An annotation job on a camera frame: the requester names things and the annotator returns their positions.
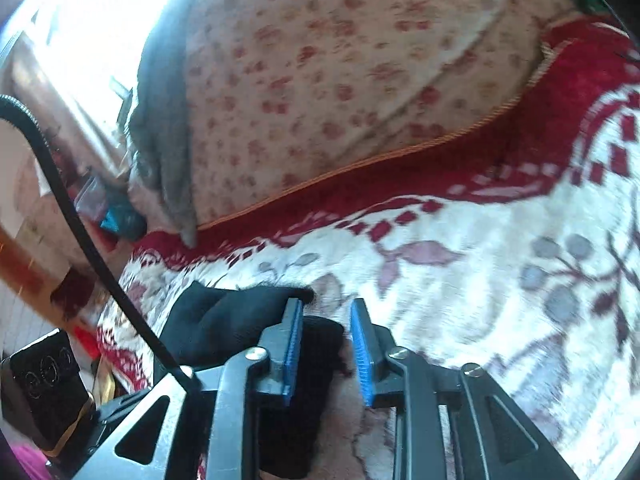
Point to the black pants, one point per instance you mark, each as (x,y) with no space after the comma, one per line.
(225,325)

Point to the grey fleece cloth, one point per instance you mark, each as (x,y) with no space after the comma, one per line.
(160,135)

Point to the clear plastic container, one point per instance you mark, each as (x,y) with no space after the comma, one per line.
(90,196)

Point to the red white floral fleece blanket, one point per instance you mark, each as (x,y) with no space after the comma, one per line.
(475,280)

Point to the pink floral pillow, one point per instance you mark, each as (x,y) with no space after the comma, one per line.
(350,85)

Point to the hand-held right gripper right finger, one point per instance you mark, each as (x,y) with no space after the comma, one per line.
(361,355)

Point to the teal cloth item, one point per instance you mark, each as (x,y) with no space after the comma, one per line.
(122,221)

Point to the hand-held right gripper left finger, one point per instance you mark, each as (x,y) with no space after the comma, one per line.
(294,350)

